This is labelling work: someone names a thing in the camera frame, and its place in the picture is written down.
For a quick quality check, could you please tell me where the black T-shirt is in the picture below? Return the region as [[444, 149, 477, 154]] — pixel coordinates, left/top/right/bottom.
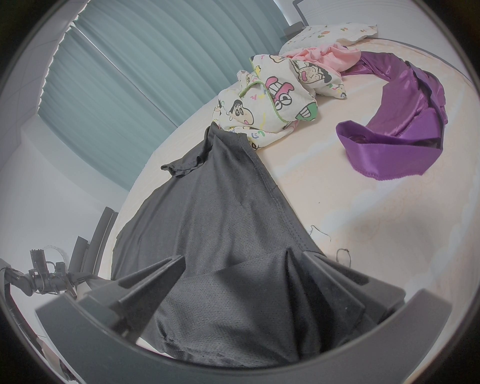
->
[[110, 122, 367, 370]]

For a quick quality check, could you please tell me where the grey bedside table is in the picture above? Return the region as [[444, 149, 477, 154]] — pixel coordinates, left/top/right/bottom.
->
[[283, 22, 308, 38]]

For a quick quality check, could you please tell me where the bed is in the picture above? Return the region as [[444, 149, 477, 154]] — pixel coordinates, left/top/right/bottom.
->
[[95, 0, 480, 354]]

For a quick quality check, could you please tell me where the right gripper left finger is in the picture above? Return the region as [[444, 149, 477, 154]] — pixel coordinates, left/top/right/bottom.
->
[[77, 255, 187, 342]]

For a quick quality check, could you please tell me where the purple garment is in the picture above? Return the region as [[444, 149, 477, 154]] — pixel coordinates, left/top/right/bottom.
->
[[335, 51, 449, 182]]

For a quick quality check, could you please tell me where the black chest of drawers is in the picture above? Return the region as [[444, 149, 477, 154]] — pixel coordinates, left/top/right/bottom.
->
[[67, 207, 119, 290]]

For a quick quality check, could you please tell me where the blue-green curtain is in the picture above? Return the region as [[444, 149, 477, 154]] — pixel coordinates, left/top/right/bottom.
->
[[73, 0, 298, 129], [37, 30, 179, 193]]

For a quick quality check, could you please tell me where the pink garment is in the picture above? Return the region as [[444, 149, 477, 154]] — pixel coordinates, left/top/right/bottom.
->
[[287, 42, 363, 82]]

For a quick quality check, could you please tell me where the white printed pyjama top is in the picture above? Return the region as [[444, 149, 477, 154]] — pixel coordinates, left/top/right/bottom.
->
[[212, 53, 348, 151]]

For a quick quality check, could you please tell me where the white round framed mirror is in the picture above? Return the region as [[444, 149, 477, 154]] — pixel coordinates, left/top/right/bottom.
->
[[43, 244, 69, 264]]

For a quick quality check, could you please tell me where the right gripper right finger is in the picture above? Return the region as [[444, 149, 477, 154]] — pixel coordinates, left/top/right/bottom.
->
[[302, 250, 407, 335]]

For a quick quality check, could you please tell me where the white printed pillow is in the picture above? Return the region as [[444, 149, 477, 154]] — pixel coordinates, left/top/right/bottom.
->
[[279, 22, 378, 57]]

